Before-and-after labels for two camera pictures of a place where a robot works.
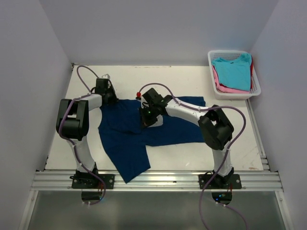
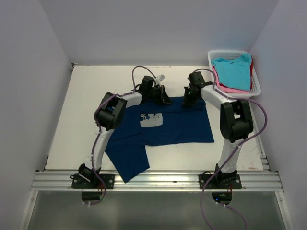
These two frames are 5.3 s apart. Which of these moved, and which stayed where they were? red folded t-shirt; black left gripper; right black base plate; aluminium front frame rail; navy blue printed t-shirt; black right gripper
Moved: black right gripper; black left gripper
Stayed: navy blue printed t-shirt; aluminium front frame rail; red folded t-shirt; right black base plate
